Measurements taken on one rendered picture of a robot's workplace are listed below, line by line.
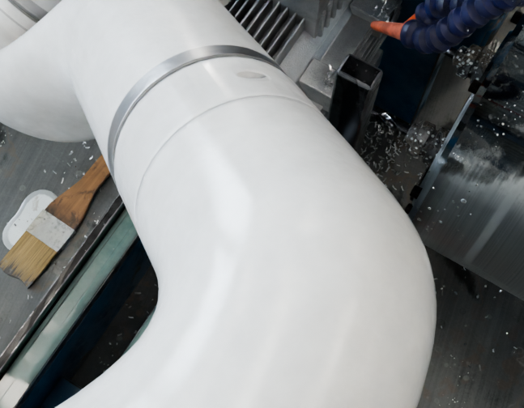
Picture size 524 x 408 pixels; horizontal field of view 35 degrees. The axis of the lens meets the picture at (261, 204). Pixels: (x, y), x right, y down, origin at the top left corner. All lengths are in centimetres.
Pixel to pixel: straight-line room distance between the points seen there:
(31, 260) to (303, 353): 82
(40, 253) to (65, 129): 55
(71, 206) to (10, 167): 10
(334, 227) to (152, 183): 8
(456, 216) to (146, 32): 44
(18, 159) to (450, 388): 60
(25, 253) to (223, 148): 77
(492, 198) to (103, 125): 44
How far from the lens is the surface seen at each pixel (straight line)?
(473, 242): 77
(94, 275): 90
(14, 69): 48
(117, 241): 91
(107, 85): 37
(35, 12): 57
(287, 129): 30
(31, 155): 110
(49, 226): 105
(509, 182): 73
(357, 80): 61
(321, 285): 25
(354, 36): 85
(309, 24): 81
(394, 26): 68
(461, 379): 102
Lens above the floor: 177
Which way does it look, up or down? 68 degrees down
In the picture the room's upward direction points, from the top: 3 degrees clockwise
